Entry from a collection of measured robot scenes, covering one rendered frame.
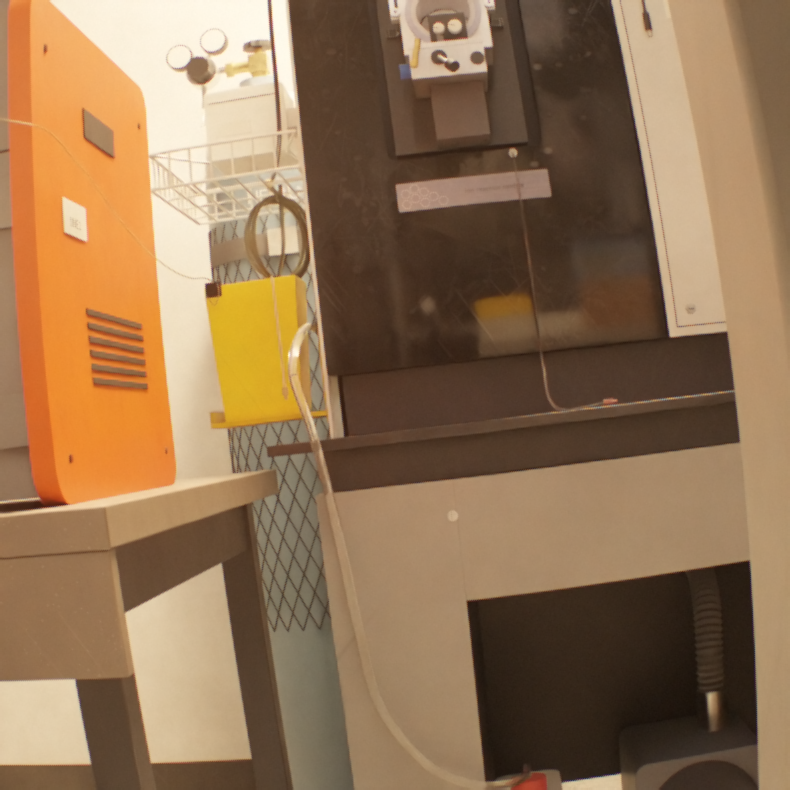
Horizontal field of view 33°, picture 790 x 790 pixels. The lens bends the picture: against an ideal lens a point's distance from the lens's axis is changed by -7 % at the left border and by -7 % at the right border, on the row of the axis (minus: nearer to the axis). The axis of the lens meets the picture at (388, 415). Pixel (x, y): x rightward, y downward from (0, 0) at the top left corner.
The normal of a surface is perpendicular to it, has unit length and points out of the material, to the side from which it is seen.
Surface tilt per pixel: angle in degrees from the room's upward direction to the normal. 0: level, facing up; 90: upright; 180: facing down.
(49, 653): 90
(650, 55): 90
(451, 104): 90
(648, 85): 90
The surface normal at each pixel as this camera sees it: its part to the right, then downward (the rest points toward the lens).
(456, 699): -0.07, 0.00
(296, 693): -0.40, 0.04
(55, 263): 0.99, -0.11
